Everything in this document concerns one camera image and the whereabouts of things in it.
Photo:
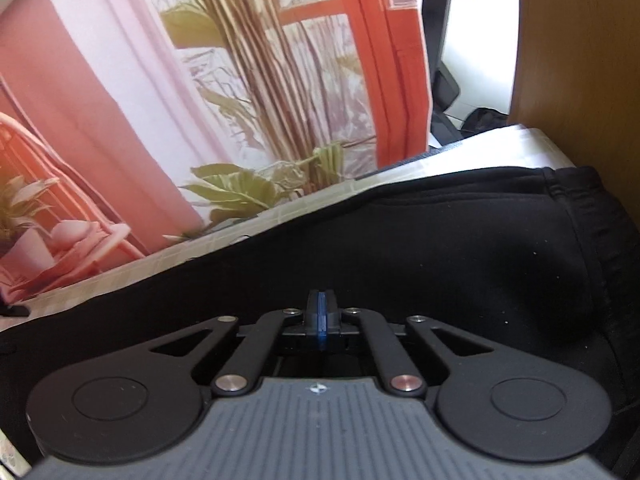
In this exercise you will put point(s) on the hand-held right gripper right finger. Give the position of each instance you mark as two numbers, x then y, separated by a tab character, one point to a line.
329	312

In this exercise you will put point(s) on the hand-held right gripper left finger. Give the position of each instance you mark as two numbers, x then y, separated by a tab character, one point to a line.
315	312

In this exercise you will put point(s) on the black pants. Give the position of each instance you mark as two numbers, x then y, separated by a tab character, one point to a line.
450	260

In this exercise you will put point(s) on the dark cloth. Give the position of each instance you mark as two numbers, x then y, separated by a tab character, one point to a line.
482	121

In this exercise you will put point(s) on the printed room scene backdrop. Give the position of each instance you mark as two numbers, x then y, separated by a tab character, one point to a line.
125	110

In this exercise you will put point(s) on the black tripod stand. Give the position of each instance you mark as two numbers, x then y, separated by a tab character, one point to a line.
435	20

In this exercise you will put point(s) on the wooden cabinet side panel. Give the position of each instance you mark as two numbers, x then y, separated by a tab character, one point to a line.
575	60

